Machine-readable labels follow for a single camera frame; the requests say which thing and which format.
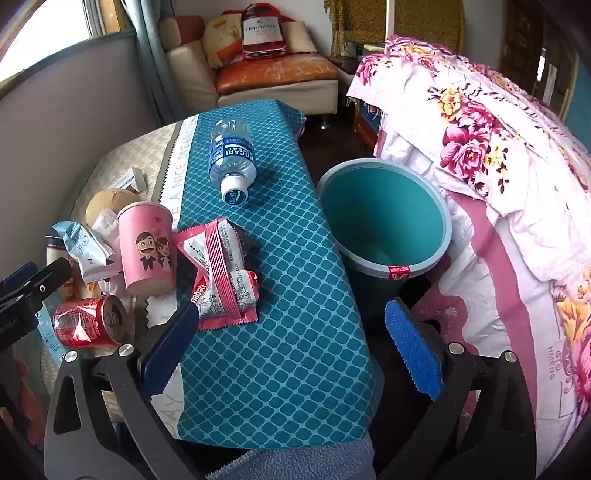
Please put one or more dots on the pink red-label snack wrapper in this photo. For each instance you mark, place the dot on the pink red-label snack wrapper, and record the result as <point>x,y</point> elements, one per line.
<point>226,304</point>

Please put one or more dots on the light blue paper strip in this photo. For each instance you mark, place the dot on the light blue paper strip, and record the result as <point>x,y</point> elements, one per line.
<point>46,332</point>

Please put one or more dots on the beige pillow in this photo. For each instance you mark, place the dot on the beige pillow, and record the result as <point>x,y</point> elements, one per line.
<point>300,37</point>

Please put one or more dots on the teal and beige bed mat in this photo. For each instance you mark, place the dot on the teal and beige bed mat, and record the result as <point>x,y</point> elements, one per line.
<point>286,323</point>

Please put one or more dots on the clear plastic water bottle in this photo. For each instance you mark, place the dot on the clear plastic water bottle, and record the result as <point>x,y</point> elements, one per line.
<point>231,157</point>

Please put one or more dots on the pink striped snack wrapper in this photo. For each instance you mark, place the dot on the pink striped snack wrapper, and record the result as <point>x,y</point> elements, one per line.
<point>210,249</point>

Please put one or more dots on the crushed red soda can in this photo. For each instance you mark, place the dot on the crushed red soda can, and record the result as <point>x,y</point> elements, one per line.
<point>87,321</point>

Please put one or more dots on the pink floral blanket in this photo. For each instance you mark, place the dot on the pink floral blanket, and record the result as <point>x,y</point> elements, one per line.
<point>485,184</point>

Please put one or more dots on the white medicine box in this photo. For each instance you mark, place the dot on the white medicine box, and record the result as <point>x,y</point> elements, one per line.
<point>131,179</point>

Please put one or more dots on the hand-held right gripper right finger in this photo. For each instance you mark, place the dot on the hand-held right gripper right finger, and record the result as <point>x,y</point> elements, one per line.
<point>411,350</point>

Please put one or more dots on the window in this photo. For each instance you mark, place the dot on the window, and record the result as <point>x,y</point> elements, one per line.
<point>46,23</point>

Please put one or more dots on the teal plastic bin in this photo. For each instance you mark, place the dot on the teal plastic bin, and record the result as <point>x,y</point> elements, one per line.
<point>383,207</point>

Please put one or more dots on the yellow patterned curtain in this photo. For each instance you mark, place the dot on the yellow patterned curtain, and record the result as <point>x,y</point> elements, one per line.
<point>415,23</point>

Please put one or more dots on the pink cartoon paper cup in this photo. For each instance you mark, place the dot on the pink cartoon paper cup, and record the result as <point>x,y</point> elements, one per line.
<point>147,249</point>

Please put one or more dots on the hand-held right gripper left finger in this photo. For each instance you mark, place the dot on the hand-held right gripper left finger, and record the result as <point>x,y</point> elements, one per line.
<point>168,344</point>

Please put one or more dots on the grey padded headboard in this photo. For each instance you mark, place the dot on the grey padded headboard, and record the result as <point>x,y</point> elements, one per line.
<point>69,115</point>

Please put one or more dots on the brown wooden bed frame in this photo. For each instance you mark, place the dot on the brown wooden bed frame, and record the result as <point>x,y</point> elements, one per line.
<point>364,124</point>

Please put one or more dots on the grey-blue curtain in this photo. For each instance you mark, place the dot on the grey-blue curtain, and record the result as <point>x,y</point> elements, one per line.
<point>150,55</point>

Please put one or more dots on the orange sofa cushion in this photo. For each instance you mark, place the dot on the orange sofa cushion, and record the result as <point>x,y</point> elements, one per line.
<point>277,71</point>

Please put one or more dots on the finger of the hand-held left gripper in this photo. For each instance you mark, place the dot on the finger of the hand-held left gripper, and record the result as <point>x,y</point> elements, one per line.
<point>18,274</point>
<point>46,279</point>

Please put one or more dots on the cream leather sofa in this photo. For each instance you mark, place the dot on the cream leather sofa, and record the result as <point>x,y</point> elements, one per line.
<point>194,78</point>

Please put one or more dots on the wooden wardrobe teal doors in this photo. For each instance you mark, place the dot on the wooden wardrobe teal doors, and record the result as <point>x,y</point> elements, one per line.
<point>521,37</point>

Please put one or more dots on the grey fleece cloth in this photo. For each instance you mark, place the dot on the grey fleece cloth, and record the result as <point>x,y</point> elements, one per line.
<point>300,461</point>

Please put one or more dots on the beige round ball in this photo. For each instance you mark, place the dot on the beige round ball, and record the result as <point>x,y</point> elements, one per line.
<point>111,199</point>

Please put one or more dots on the red bottle-print bag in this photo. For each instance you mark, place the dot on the red bottle-print bag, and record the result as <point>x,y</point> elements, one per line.
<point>263,32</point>

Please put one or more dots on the cream printed pillow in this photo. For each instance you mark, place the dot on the cream printed pillow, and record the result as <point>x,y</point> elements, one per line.
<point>221,41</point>

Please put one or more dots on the blue and white wrapper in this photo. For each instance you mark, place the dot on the blue and white wrapper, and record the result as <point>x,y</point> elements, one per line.
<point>85,247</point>

